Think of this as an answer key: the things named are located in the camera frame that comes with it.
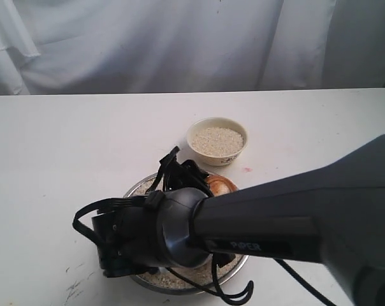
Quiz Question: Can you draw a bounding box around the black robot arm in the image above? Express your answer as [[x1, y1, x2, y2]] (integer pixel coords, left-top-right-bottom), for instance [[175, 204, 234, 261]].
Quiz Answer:
[[92, 135, 385, 305]]

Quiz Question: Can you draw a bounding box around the large steel rice plate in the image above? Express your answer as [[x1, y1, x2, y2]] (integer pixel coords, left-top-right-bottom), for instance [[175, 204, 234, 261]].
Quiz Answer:
[[124, 174, 248, 295]]

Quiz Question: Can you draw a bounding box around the small cream ceramic bowl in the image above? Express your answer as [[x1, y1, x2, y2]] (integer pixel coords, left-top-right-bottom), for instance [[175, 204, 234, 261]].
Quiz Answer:
[[186, 117, 248, 166]]

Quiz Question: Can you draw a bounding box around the white backdrop cloth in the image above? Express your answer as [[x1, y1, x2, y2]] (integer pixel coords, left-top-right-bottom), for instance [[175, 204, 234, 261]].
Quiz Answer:
[[0, 1, 385, 95]]

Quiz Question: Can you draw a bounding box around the brown wooden cup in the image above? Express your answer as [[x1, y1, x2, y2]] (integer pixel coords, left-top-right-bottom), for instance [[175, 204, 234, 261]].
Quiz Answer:
[[205, 175, 238, 196]]

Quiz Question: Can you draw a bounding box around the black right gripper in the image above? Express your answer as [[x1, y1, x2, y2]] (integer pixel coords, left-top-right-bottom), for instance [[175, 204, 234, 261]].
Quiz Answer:
[[150, 146, 212, 194]]

